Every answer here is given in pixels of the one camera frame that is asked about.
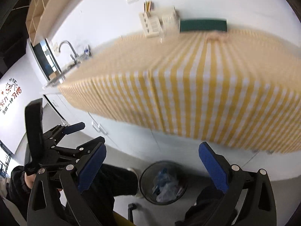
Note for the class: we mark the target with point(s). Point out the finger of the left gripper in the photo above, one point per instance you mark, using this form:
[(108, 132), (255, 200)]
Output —
[(57, 133), (65, 154)]

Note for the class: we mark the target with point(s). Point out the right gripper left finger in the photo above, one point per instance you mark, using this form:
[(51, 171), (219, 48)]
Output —
[(56, 196)]

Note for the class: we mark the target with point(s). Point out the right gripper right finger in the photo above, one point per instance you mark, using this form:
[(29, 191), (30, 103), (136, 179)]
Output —
[(248, 198)]

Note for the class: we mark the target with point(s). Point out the clear plastic wrap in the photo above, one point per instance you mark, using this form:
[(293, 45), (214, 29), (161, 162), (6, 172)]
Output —
[(169, 192)]

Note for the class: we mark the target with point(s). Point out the blue plastic bag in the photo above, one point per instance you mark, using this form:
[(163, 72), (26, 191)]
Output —
[(162, 178)]

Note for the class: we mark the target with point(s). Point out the chrome kitchen faucet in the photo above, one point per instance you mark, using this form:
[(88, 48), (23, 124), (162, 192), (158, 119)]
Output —
[(73, 53)]

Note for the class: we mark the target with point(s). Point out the black mesh trash bin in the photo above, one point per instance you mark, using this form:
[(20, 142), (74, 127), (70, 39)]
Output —
[(149, 174)]

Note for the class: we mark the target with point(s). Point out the person's left hand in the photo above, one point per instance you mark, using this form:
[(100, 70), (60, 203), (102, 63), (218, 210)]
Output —
[(29, 180)]

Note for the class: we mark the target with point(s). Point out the person's left leg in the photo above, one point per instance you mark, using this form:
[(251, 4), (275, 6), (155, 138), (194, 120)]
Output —
[(109, 182)]

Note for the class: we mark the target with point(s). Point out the person's leg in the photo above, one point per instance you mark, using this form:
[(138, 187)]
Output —
[(109, 182), (206, 203)]

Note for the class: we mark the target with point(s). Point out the person's right leg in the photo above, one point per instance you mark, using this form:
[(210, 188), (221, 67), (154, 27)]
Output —
[(206, 203)]

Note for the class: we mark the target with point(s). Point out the white left shoe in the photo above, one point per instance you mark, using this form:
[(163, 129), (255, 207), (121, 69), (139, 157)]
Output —
[(135, 182)]

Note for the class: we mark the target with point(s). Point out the white dish rack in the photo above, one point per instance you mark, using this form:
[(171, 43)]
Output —
[(86, 53)]

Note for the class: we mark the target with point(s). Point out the yellow checkered tablecloth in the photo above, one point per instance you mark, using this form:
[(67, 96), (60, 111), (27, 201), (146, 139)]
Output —
[(242, 93)]

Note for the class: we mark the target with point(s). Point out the cream desk organizer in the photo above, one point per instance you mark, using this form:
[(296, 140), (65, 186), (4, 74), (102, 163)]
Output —
[(160, 22)]

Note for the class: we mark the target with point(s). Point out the pencils in organizer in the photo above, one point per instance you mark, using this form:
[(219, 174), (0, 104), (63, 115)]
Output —
[(147, 6)]

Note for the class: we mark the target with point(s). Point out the dark green case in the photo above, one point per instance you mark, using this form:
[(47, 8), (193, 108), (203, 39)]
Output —
[(203, 25)]

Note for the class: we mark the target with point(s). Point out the wooden wall shelf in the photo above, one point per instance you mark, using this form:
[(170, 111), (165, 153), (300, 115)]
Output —
[(44, 17)]

